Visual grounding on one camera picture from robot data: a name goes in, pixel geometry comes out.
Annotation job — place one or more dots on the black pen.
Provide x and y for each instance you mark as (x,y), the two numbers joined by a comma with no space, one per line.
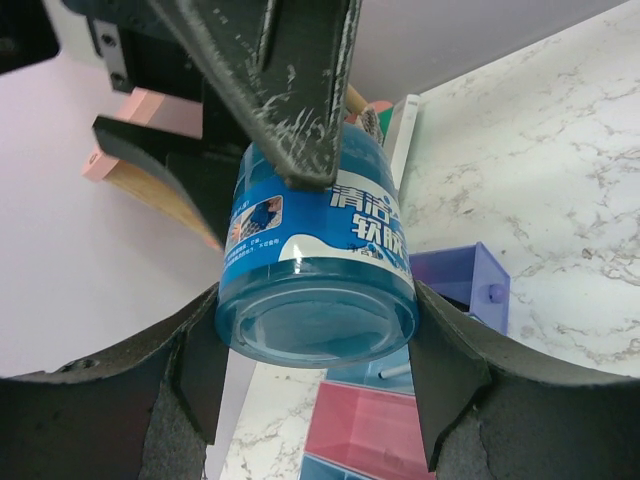
(393,372)

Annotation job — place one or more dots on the blue drawer bin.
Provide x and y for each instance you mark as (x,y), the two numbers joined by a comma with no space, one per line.
(363,376)

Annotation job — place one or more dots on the blue round tape dispenser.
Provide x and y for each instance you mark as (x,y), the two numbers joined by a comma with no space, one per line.
(317,279)

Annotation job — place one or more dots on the pink drawer bin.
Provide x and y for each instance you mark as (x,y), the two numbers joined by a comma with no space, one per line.
(372,432)

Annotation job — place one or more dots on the pink three-tier shelf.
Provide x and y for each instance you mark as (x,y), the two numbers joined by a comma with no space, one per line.
(299,159)

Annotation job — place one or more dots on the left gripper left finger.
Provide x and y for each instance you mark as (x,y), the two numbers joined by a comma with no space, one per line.
(145,408)

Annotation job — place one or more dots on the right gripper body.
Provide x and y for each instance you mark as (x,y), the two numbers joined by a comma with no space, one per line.
(137,49)

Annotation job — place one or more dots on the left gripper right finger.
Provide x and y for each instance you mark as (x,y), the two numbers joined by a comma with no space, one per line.
(492,408)

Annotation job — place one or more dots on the purple drawer bin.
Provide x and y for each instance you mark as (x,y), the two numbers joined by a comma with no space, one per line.
(471,279)

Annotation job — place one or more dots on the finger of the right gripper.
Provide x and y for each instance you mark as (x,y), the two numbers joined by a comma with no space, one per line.
(189,179)
(281,68)

